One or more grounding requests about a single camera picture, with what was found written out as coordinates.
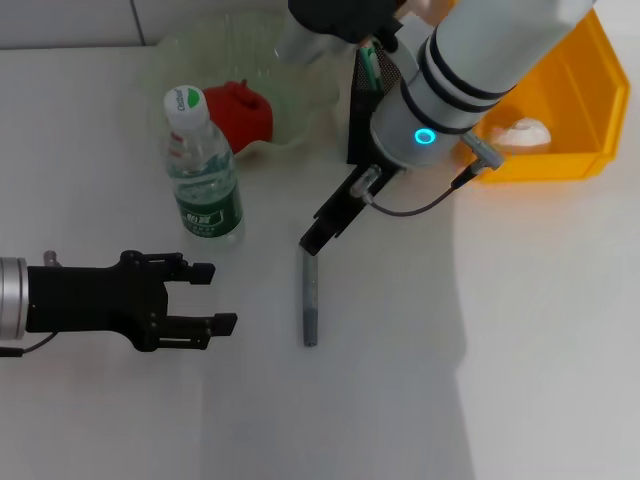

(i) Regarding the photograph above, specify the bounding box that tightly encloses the green utility knife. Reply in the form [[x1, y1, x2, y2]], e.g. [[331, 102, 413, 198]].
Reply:
[[359, 42, 384, 81]]

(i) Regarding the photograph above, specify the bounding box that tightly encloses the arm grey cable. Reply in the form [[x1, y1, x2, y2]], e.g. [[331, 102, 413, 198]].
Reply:
[[349, 132, 506, 218], [0, 331, 57, 358]]

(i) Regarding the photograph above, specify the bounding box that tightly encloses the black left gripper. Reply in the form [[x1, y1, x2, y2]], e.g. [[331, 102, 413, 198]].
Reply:
[[26, 250, 239, 353]]

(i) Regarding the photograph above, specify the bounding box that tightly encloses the white paper ball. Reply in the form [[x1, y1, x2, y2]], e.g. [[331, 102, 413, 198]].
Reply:
[[489, 117, 553, 147]]

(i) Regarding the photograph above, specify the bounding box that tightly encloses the black grey right wrist camera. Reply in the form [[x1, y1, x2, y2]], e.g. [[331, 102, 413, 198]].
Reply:
[[273, 0, 407, 67]]

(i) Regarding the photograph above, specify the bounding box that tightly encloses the yellow plastic bin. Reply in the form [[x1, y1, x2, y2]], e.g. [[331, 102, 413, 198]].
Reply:
[[449, 7, 631, 185]]

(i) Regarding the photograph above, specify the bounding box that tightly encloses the left arm grey cable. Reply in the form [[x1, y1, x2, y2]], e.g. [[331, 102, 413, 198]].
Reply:
[[0, 331, 57, 358]]

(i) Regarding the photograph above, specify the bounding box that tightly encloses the grey glitter pen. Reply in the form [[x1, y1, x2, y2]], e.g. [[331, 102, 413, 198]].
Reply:
[[299, 249, 320, 348]]

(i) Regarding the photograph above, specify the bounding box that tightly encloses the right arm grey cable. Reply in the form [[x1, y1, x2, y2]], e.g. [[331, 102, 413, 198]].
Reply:
[[349, 132, 506, 218]]

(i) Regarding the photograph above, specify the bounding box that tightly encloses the black mesh pen holder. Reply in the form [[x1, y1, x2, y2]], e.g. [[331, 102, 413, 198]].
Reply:
[[347, 43, 402, 166]]

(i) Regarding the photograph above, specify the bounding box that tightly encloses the green label water bottle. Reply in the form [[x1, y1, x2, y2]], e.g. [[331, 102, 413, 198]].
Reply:
[[160, 84, 247, 249]]

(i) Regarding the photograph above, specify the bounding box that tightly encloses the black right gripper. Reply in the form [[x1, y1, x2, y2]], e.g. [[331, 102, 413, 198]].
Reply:
[[298, 163, 402, 258]]

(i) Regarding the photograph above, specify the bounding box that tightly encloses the green glass fruit plate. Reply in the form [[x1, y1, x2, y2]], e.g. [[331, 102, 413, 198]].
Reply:
[[144, 12, 341, 161]]

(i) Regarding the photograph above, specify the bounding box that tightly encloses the red orange fruit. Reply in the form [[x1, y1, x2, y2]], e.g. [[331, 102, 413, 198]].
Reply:
[[203, 79, 275, 154]]

